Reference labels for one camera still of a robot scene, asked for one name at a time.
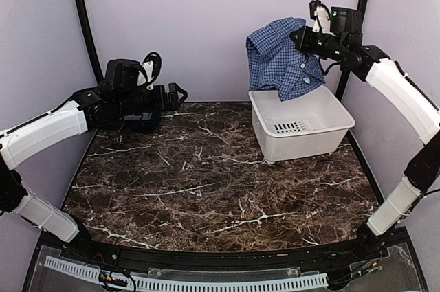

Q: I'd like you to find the right black frame post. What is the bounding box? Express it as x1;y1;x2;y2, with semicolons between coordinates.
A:
335;0;368;100

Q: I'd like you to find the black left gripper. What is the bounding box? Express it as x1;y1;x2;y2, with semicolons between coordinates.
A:
115;82;187;117

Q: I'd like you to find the white slotted cable duct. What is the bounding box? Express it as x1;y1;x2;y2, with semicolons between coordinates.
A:
43;256;328;291

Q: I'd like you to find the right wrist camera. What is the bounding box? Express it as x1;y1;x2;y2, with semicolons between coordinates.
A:
309;0;358;35

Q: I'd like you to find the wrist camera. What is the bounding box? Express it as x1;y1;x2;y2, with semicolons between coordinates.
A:
104;52;162;92
309;0;358;35

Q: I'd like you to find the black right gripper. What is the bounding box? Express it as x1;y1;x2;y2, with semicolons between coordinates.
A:
291;25;346;62

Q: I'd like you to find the blue checked long sleeve shirt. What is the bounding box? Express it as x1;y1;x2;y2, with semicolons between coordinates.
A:
246;17;325;102

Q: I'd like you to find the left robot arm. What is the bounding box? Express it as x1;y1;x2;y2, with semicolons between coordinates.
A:
1;82;188;262

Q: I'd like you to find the white plastic basket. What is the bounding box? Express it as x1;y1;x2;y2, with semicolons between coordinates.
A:
249;86;355;164

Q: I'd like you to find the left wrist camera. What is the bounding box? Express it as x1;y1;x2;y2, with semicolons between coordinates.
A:
104;52;162;92

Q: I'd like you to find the black front rail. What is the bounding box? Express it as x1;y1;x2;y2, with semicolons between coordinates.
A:
90;240;357;273

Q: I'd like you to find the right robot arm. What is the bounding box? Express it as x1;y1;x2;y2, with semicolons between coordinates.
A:
290;26;439;260

